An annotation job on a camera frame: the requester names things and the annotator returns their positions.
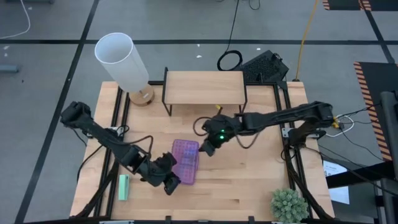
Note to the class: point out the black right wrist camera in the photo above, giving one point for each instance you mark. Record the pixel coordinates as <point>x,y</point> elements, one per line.
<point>211,150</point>

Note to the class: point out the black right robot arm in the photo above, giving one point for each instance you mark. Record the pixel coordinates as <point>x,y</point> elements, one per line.
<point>280,116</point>

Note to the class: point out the grey metal stand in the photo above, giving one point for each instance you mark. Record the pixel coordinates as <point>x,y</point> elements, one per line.
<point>388,124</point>

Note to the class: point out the grey floor block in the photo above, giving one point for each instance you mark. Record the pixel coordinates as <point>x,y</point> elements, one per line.
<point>8,68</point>

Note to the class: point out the white shade table lamp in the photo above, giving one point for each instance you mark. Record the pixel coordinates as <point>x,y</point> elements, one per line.
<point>121,62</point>

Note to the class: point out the green artificial plant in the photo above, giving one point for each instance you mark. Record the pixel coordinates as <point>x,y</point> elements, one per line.
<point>289,207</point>

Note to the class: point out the wooden shelf riser black legs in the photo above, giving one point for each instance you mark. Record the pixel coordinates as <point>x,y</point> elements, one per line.
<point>203,87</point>

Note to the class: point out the black metal table frame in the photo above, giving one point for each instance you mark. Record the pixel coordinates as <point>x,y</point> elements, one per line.
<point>110,202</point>

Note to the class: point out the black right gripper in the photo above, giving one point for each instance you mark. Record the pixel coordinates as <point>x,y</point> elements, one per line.
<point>224,124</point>

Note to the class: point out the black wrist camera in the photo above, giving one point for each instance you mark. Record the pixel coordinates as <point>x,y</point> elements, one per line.
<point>211,150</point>
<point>171,188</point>

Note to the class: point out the mint green eraser block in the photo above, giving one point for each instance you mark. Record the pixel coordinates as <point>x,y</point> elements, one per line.
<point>123,186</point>

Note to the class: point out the purple-lidded clear pencil case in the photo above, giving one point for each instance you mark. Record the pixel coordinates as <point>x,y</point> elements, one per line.
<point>188,161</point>

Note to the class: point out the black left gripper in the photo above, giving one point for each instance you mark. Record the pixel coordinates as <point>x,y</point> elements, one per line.
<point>155,169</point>

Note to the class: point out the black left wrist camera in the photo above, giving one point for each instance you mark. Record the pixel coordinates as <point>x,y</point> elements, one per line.
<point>171,188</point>

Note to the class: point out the black orange hazard striped mat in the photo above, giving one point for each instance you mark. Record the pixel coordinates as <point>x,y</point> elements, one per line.
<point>342,3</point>
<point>373,81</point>

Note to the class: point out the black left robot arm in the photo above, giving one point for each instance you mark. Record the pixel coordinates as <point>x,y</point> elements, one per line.
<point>102,137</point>

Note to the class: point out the white printed sheet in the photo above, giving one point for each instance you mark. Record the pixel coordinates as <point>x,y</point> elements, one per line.
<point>334,168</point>

